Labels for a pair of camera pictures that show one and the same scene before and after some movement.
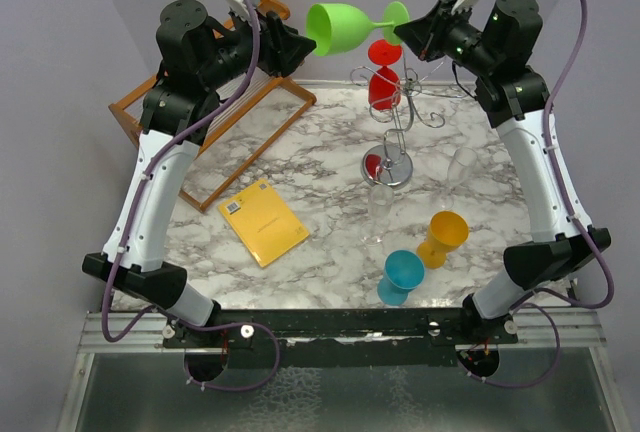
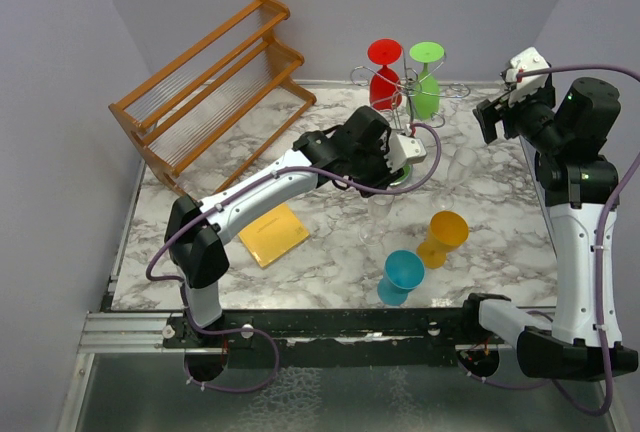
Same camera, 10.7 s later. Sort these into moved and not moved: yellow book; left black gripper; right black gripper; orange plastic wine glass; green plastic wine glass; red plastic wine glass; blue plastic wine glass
Moved: right black gripper; green plastic wine glass; left black gripper
Not moved: blue plastic wine glass; yellow book; red plastic wine glass; orange plastic wine glass
